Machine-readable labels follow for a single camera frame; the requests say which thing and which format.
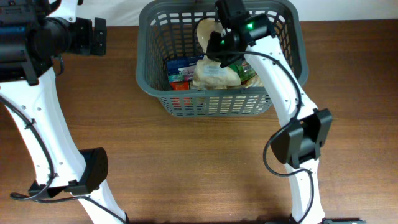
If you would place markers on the green lid jar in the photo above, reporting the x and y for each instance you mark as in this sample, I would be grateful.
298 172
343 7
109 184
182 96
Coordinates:
244 70

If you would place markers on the blue cardboard box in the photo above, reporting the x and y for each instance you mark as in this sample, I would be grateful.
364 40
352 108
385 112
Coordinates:
181 69

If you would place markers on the grey plastic basket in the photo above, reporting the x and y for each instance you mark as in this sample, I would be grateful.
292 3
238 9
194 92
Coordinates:
166 32

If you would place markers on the beige paper pouch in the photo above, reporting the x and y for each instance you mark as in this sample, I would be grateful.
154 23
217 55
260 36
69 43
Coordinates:
208 74
253 82

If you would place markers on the orange pasta packet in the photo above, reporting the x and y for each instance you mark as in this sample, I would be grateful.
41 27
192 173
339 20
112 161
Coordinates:
180 86

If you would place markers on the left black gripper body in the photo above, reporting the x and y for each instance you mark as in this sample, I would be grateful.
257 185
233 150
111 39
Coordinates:
82 40

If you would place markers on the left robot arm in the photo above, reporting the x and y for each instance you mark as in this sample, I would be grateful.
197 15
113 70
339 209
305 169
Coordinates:
34 34

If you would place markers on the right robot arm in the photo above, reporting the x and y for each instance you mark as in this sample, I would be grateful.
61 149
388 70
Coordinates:
304 127

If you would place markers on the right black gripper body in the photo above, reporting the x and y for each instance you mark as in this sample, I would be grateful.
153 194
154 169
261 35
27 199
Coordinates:
219 46

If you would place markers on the black equipment at table edge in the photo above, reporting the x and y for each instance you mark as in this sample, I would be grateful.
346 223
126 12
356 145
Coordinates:
343 221

